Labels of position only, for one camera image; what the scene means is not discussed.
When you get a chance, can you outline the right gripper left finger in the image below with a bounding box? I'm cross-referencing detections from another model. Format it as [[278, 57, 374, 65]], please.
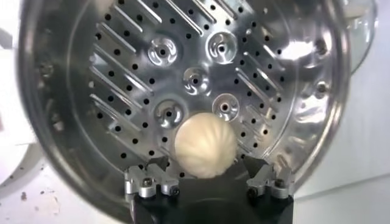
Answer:
[[124, 155, 180, 200]]

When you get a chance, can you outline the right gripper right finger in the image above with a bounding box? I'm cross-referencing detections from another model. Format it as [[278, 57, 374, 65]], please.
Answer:
[[243, 155, 296, 200]]

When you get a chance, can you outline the white steamed baozi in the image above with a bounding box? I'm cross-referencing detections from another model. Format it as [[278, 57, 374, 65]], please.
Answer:
[[174, 112, 238, 180]]

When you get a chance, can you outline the glass pot lid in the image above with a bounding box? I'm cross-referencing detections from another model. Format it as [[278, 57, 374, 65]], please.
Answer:
[[342, 0, 378, 75]]

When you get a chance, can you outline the stainless steel steamer basket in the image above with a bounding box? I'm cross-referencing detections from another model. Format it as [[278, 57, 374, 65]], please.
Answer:
[[16, 0, 351, 223]]

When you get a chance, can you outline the white round plate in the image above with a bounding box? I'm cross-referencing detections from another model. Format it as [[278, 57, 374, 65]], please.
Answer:
[[0, 48, 45, 187]]

